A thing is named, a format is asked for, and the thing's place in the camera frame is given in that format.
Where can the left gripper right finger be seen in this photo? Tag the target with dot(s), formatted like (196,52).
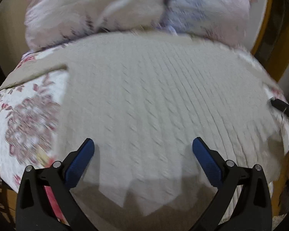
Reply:
(253,208)

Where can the beige knitted sweater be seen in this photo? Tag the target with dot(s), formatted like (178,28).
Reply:
(143,99)

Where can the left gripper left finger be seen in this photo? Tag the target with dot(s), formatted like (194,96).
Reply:
(34,211)

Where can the pink pillow left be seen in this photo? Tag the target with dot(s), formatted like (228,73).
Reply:
(53,22)

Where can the floral quilted bedspread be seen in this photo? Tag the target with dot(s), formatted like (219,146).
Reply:
(29,118)

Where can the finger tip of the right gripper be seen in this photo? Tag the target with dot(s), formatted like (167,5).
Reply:
(280,105)

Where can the lilac pillow right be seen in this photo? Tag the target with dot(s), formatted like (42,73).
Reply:
(220,20)

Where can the cream wooden headboard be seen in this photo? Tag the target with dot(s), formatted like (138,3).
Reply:
(259,16)

